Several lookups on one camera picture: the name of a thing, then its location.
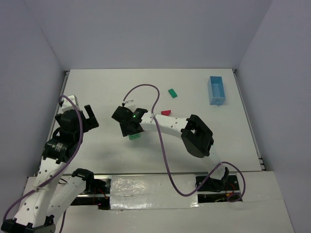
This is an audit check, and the green castle notched block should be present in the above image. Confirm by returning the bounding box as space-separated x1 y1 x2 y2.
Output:
128 133 140 140

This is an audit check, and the aluminium rail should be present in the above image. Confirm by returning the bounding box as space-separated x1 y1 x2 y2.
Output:
60 171 214 177

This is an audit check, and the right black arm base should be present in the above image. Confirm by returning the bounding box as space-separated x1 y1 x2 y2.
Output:
195 171 241 202

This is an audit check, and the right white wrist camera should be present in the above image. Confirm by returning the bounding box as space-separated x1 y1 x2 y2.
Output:
122 100 136 112

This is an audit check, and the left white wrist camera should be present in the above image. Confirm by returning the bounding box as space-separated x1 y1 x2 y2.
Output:
60 95 80 113

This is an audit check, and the green rectangular block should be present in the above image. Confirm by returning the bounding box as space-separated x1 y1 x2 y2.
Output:
168 88 178 99

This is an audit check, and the blue plastic box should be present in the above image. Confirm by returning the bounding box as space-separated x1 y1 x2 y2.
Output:
207 76 225 105

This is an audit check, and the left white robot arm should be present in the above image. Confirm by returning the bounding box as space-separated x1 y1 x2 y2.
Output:
1 105 99 233

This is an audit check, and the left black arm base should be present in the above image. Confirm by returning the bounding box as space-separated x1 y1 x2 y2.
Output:
71 168 111 210

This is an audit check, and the silver tape covered panel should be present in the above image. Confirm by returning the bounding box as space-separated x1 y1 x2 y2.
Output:
110 175 199 210

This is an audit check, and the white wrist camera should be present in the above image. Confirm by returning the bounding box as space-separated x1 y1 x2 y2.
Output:
122 100 136 112
60 95 80 113

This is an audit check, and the red triangular prism block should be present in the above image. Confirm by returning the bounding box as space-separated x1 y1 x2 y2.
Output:
161 110 171 116

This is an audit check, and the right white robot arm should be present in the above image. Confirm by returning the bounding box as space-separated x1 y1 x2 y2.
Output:
112 106 221 172

